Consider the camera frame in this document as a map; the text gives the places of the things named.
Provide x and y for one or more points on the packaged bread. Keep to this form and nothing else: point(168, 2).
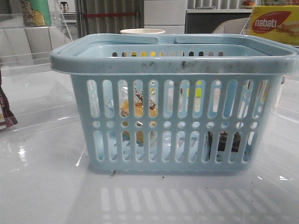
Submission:
point(138, 110)

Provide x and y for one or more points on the clear acrylic shelf left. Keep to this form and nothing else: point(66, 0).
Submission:
point(26, 49)

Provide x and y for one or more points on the clear acrylic stand right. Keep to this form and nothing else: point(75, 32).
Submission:
point(246, 28)

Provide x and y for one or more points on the white drawer cabinet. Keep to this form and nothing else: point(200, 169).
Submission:
point(168, 15)

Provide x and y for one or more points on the light blue plastic basket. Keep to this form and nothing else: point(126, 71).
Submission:
point(200, 83)

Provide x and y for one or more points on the green yellow cartoon can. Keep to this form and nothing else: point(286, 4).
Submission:
point(36, 13)

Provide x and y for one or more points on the yellow nabati wafer box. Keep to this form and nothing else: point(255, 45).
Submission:
point(277, 23)

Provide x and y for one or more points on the white paper cup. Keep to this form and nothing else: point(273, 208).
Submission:
point(142, 31)

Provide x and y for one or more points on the brown snack packet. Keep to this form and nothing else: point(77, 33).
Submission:
point(7, 118)

